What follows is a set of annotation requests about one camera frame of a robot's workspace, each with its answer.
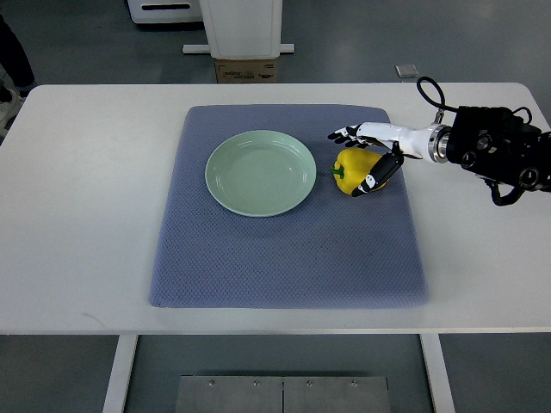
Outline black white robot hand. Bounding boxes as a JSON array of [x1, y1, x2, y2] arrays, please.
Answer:
[[328, 122, 450, 180]]

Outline yellow bell pepper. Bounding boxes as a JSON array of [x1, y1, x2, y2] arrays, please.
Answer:
[[331, 147, 396, 196]]

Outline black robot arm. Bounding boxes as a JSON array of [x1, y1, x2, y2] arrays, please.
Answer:
[[416, 77, 550, 207]]

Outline grey floor plate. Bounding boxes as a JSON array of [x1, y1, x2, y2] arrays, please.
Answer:
[[394, 64, 419, 79]]

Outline light green plate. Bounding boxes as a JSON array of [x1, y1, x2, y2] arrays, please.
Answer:
[[205, 130, 317, 218]]

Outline blue grey textured mat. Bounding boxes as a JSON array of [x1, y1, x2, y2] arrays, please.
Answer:
[[149, 104, 429, 309]]

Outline brown cardboard box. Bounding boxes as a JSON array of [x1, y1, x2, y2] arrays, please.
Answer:
[[214, 59, 277, 84]]

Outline right white table leg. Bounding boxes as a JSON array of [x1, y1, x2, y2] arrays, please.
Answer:
[[420, 334, 455, 413]]

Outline white table leg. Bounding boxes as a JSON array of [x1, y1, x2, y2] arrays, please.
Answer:
[[102, 334, 138, 413], [420, 334, 455, 413]]

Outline white cabinet with slot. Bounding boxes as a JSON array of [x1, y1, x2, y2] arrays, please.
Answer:
[[127, 0, 202, 24]]

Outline left white table leg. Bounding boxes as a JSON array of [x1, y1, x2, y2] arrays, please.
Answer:
[[102, 334, 138, 413]]

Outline person in dark clothes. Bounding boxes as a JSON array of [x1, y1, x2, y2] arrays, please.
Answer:
[[1, 16, 37, 129]]

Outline white machine pedestal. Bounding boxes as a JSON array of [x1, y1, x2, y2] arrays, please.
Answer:
[[182, 0, 295, 59]]

